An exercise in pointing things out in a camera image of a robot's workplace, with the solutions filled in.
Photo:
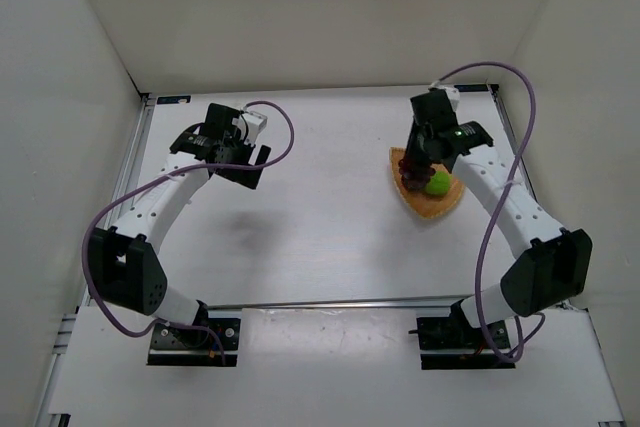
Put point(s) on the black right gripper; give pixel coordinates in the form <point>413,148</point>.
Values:
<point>417,148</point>

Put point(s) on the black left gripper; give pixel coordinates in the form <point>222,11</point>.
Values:
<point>247,167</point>

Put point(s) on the red fake grape bunch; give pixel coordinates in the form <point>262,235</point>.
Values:
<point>414,176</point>

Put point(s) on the green fake fruit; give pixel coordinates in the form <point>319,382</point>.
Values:
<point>439,184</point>

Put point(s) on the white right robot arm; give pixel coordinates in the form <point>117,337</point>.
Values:
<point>550,261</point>

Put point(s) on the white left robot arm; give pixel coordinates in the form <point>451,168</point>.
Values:
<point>122,260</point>

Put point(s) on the triangular woven bamboo basket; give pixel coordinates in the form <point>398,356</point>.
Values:
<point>423,205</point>

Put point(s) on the blue right corner label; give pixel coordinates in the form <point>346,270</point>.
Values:
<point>472,88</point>

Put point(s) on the blue corner label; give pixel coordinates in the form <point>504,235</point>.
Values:
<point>472,88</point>
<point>169,100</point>

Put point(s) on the blue left corner label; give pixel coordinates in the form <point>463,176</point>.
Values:
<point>169,100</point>

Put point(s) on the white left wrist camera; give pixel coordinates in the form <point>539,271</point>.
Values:
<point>250,124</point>

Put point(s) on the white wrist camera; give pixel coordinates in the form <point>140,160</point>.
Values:
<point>453,94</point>
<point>250,124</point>

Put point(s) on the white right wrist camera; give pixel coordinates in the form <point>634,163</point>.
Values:
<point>453,94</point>

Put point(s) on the silver metal rail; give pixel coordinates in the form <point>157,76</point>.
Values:
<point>405,302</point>

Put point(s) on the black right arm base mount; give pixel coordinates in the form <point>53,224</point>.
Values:
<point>443,347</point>

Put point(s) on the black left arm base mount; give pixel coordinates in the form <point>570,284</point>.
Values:
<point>171,347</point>

